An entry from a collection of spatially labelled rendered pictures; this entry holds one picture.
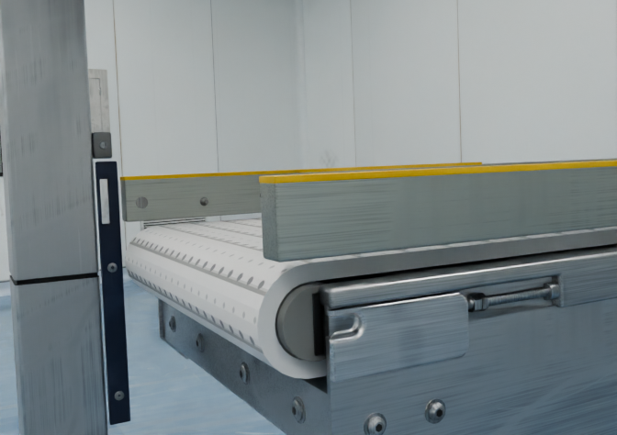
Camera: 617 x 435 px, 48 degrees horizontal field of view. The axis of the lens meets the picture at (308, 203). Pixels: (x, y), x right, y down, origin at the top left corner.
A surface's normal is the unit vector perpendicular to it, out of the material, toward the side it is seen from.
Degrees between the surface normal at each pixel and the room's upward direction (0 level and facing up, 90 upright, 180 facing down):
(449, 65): 90
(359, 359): 90
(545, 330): 90
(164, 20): 90
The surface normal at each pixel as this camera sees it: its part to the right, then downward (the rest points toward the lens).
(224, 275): -0.71, -0.59
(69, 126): 0.45, 0.04
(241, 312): -0.88, -0.12
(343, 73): -0.82, 0.07
